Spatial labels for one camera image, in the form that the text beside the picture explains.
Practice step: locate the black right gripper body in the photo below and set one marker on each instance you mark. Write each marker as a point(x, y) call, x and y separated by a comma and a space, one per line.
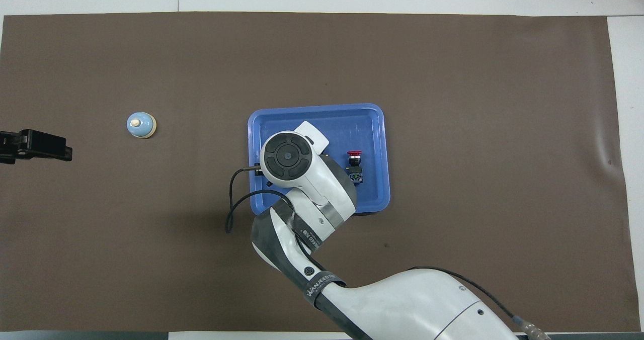
point(258, 169)

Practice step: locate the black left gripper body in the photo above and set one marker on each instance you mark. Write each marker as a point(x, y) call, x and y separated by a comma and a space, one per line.
point(11, 148)

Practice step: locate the light blue call bell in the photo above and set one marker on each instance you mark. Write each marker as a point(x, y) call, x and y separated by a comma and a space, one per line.
point(141, 125)

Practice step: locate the red mushroom push button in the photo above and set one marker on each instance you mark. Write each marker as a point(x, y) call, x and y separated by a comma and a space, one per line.
point(356, 171)

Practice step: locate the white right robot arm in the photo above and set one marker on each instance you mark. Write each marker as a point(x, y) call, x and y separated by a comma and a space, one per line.
point(402, 305)

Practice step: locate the blue plastic tray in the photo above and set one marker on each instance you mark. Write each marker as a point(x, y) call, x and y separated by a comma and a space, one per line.
point(362, 123)

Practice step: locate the brown table mat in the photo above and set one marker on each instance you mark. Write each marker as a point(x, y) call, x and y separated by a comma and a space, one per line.
point(453, 78)

